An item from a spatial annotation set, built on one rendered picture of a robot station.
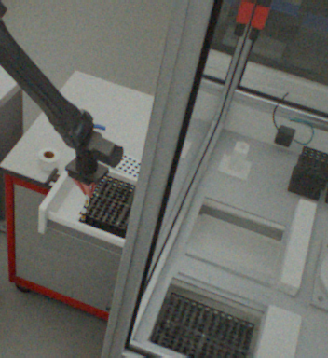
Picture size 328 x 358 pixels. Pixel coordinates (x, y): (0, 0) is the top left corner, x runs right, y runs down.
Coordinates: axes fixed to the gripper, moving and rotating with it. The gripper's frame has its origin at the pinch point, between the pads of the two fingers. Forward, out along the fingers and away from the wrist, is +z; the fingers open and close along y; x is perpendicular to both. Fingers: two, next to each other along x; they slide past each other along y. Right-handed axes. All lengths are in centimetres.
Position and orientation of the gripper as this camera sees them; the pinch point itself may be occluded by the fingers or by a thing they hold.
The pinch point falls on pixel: (88, 192)
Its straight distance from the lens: 157.1
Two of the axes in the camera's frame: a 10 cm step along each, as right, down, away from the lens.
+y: -8.3, -4.1, 3.9
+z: -0.1, 7.0, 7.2
